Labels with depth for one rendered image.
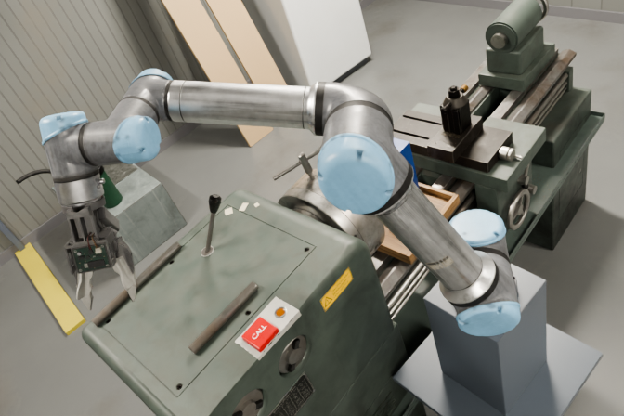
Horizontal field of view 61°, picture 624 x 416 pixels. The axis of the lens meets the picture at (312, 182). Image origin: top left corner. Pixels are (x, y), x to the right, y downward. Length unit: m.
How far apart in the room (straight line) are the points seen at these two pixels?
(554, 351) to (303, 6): 3.03
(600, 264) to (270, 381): 1.92
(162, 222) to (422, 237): 2.77
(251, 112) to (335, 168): 0.22
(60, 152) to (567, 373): 1.32
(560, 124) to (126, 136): 1.91
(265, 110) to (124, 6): 3.32
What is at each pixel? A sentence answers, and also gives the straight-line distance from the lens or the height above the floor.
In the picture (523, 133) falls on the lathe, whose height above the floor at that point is 0.93.
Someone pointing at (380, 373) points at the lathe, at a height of 0.77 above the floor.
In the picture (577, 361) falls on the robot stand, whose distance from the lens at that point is 1.63.
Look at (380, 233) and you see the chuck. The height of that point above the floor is 1.07.
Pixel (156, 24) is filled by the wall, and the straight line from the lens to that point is 4.30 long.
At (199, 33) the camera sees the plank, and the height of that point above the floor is 0.86.
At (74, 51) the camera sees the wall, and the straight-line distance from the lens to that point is 4.10.
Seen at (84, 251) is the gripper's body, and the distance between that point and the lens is 0.98.
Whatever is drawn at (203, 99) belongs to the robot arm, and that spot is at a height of 1.75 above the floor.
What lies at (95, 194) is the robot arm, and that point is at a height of 1.69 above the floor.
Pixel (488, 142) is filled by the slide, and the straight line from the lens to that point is 1.91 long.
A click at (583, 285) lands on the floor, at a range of 2.71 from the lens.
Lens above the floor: 2.16
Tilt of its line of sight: 38 degrees down
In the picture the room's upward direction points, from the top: 21 degrees counter-clockwise
